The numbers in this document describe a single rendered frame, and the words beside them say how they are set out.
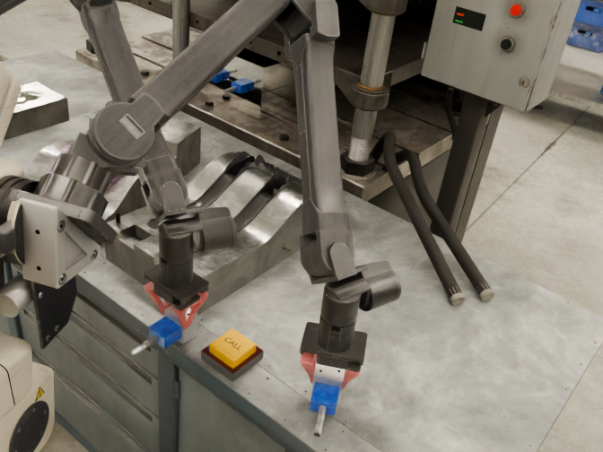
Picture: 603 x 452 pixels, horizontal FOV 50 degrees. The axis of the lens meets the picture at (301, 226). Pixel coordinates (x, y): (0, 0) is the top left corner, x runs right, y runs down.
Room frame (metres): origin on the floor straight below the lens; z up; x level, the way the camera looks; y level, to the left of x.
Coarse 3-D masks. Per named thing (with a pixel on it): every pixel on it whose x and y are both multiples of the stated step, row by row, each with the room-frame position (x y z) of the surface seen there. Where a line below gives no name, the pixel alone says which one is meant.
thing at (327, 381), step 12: (324, 372) 0.77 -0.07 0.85; (336, 372) 0.77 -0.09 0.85; (312, 384) 0.76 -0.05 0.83; (324, 384) 0.76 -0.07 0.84; (336, 384) 0.75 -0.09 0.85; (312, 396) 0.73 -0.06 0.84; (324, 396) 0.73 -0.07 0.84; (336, 396) 0.73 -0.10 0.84; (312, 408) 0.72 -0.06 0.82; (324, 408) 0.71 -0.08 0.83
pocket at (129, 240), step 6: (132, 228) 1.07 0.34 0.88; (138, 228) 1.07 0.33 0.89; (120, 234) 1.04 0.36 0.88; (126, 234) 1.05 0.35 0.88; (132, 234) 1.07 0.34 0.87; (138, 234) 1.07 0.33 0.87; (144, 234) 1.06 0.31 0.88; (150, 234) 1.05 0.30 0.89; (120, 240) 1.03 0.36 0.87; (126, 240) 1.05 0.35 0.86; (132, 240) 1.05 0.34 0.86; (138, 240) 1.06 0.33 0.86; (132, 246) 1.02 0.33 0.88
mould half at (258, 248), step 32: (224, 160) 1.31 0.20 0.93; (192, 192) 1.23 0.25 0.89; (224, 192) 1.22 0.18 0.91; (256, 192) 1.21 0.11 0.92; (288, 192) 1.21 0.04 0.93; (128, 224) 1.07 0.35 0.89; (256, 224) 1.13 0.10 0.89; (288, 224) 1.14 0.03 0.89; (128, 256) 1.02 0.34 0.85; (224, 256) 1.01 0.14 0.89; (256, 256) 1.06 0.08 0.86; (288, 256) 1.15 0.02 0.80; (224, 288) 0.98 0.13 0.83
